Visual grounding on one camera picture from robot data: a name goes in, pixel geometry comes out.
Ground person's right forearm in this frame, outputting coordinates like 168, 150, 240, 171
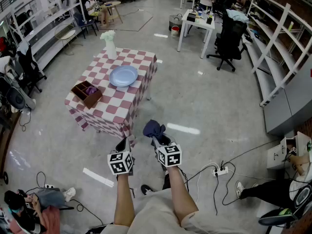
166, 166, 199, 225

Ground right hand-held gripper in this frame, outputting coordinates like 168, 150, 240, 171
151, 134, 183, 173

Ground pink chair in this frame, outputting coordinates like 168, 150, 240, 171
9, 205, 60, 234

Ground white desk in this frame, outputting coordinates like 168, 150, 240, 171
177, 8, 215, 59

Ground wicker basket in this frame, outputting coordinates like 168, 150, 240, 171
169, 14, 183, 31

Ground person's left black shoe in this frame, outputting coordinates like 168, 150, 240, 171
140, 184, 155, 196

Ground dark blue cloth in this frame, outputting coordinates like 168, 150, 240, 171
142, 119, 167, 140

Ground gold wire side table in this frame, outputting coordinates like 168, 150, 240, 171
54, 23, 77, 56

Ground black office chair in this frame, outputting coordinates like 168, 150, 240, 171
206, 9, 248, 72
17, 42, 47, 96

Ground light blue cloth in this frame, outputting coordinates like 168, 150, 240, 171
226, 8, 249, 23

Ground pink white checkered tablecloth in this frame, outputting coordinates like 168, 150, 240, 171
64, 47, 158, 147

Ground person's beige shirt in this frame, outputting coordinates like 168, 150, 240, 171
101, 188, 247, 234

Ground big blue plate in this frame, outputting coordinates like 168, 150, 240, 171
108, 65, 138, 87

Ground pale grey cloth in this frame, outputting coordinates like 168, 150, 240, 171
16, 41, 30, 56

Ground white vase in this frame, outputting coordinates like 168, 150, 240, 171
104, 38, 118, 60

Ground wooden compartment box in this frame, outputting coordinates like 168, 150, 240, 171
70, 80, 103, 110

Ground grey cabinet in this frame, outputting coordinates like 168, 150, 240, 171
263, 57, 312, 136

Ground person's left forearm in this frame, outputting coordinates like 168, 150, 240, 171
114, 174, 136, 228

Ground blue chair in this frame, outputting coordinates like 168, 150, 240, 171
73, 12, 99, 39

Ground person's black trousers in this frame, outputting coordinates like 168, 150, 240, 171
162, 172, 172, 191

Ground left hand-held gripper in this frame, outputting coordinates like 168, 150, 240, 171
107, 137, 136, 178

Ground round wooden table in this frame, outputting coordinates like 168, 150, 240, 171
99, 1, 123, 26

